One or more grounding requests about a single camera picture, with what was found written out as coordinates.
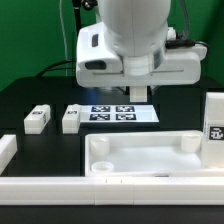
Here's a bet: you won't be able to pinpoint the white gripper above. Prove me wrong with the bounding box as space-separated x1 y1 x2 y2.
76 23 207 88

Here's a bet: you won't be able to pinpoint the white desk top tray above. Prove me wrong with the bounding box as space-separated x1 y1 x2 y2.
85 131 224 177

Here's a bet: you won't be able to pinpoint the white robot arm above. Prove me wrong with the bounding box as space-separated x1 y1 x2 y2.
76 0 207 87

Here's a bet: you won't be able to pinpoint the white U-shaped border fence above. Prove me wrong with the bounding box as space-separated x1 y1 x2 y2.
0 135 224 205

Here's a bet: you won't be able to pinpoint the black cable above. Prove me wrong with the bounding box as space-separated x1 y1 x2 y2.
34 59 78 78

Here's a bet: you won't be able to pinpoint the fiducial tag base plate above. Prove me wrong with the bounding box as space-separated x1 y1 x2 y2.
81 105 159 123

